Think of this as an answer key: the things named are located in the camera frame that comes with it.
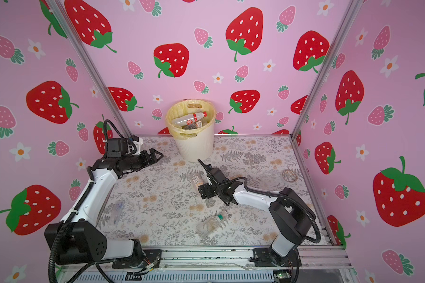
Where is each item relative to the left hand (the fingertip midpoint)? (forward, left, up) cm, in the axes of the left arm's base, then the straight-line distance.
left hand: (156, 156), depth 81 cm
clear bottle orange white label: (-1, -18, -17) cm, 25 cm away
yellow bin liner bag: (+35, -10, +3) cm, 37 cm away
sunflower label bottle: (+25, -17, -1) cm, 30 cm away
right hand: (-7, -22, -15) cm, 28 cm away
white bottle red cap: (+25, -10, +2) cm, 27 cm away
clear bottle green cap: (-23, -24, -23) cm, 41 cm away
